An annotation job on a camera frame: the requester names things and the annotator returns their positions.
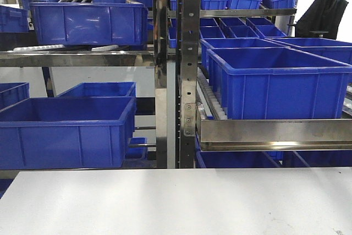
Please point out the blue crate behind lower left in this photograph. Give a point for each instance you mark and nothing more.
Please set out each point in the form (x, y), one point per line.
(107, 89)

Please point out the blue crate behind right crate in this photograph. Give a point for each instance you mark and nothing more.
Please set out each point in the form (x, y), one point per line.
(232, 43)

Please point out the large blue crate right shelf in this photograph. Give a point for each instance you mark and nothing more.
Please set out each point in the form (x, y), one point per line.
(277, 83)

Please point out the large blue crate lower left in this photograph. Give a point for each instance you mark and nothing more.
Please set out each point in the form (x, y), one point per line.
(66, 132)

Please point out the blue crate upper left shelf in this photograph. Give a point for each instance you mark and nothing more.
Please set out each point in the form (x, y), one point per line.
(73, 23)

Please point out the blue crate far left edge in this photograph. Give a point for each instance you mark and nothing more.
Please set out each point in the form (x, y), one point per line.
(12, 93)

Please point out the black office chair with jacket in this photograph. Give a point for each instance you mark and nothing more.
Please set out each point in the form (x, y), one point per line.
(322, 15)

